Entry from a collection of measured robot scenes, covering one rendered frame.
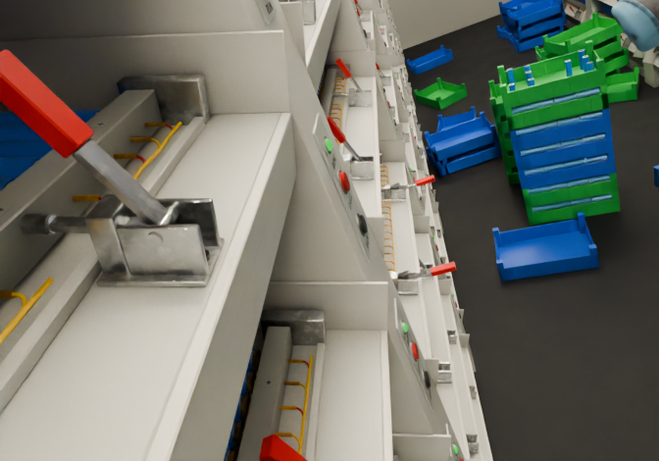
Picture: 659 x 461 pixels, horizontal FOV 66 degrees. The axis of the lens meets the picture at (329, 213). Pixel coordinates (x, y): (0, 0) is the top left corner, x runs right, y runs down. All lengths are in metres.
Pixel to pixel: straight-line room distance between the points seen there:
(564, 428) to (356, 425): 1.10
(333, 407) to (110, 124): 0.24
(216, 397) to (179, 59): 0.22
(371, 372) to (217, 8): 0.27
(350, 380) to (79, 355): 0.25
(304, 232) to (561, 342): 1.29
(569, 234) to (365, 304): 1.58
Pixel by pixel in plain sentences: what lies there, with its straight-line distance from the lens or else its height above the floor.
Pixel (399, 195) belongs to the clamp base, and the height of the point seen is 0.72.
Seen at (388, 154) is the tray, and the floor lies 0.74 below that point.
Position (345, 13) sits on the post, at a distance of 1.02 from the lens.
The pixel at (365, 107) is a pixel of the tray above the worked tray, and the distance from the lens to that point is 0.88.
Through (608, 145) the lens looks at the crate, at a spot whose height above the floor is 0.27.
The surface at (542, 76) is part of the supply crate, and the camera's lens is 1.95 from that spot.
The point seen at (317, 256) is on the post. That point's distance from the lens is 0.39.
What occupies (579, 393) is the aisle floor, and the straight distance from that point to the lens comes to 1.49.
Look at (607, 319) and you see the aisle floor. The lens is 1.65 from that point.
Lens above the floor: 1.20
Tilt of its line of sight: 28 degrees down
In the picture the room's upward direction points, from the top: 24 degrees counter-clockwise
